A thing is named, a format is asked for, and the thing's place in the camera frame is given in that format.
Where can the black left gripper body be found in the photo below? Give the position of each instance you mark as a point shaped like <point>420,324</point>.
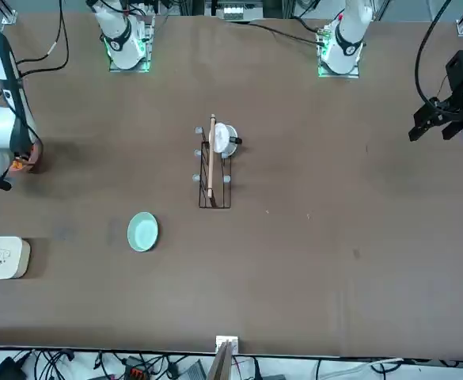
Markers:
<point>460,71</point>

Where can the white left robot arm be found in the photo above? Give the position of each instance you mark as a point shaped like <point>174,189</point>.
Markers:
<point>350,35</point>

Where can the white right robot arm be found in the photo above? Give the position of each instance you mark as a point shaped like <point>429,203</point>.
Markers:
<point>116,39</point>

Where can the green bowl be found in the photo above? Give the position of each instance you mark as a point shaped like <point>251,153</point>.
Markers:
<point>144,231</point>

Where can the pink bowl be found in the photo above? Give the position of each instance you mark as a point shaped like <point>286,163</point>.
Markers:
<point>36,158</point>

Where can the orange popcorn pile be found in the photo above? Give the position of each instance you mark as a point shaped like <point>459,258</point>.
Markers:
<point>18,164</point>

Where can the white cup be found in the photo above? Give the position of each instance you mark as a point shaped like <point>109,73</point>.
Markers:
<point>225,138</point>

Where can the wooden rack rod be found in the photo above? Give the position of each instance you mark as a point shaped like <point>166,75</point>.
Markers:
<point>211,158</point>

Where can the grey power strip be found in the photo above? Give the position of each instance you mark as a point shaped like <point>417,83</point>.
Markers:
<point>235,10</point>

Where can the wooden board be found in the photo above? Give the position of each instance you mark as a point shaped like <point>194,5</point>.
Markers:
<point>221,364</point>

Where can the red black connector device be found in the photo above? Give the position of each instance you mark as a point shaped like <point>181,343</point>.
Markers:
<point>136,372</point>

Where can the cream bear-print rectangular tray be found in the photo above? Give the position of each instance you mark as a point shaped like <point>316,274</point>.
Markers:
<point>1,257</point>

